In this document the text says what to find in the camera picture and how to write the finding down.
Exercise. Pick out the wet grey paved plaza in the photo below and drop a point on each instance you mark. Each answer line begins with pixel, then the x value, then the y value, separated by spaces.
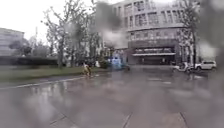
pixel 126 100

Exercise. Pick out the large grey office building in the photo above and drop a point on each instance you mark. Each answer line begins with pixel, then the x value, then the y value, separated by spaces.
pixel 153 33

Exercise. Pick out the pale vehicle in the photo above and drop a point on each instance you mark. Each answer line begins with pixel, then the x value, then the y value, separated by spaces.
pixel 181 67

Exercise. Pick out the row of bare trees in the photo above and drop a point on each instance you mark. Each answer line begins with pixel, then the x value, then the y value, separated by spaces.
pixel 66 40

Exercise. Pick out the pale low building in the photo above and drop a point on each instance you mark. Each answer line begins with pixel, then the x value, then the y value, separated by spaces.
pixel 8 41

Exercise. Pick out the long dark hedge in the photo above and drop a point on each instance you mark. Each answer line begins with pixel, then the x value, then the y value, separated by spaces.
pixel 30 61

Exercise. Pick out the white car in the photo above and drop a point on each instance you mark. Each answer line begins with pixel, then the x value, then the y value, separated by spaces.
pixel 206 65

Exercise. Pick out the person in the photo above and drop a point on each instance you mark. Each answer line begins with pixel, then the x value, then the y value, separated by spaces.
pixel 87 70

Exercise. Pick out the grass verge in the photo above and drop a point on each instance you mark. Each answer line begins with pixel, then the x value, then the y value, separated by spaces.
pixel 40 72

